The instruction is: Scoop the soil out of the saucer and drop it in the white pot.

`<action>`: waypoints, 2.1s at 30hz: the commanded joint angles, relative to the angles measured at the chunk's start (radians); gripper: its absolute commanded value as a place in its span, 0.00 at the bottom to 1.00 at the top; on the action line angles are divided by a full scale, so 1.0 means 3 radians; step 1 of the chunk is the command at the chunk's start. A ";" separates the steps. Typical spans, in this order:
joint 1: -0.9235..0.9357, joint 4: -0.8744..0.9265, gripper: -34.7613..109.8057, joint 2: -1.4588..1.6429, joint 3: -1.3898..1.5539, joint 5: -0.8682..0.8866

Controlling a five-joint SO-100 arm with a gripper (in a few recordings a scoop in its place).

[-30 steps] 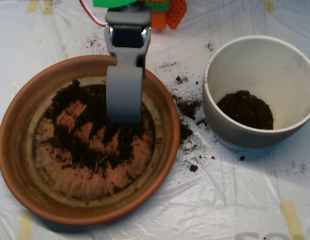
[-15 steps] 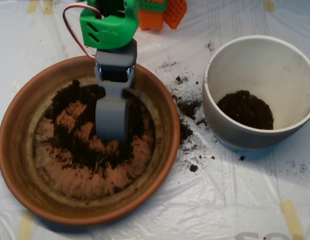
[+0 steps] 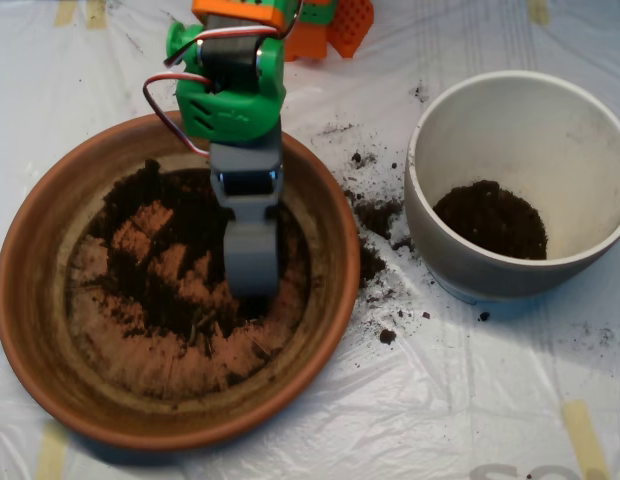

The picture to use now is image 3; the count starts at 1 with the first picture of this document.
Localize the terracotta saucer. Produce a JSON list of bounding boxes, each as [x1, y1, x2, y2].
[[0, 109, 362, 454]]

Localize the spilled soil pile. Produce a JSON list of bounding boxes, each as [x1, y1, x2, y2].
[[342, 187, 416, 291]]

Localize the red and white servo cable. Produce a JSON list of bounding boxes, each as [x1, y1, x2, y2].
[[142, 0, 306, 159]]

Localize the clear plastic sheet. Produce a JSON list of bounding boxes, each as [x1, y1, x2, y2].
[[0, 0, 620, 480]]

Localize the dark soil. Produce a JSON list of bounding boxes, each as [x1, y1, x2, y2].
[[82, 159, 301, 359], [432, 179, 549, 260]]

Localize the white ceramic pot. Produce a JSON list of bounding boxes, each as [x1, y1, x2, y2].
[[403, 69, 620, 304]]

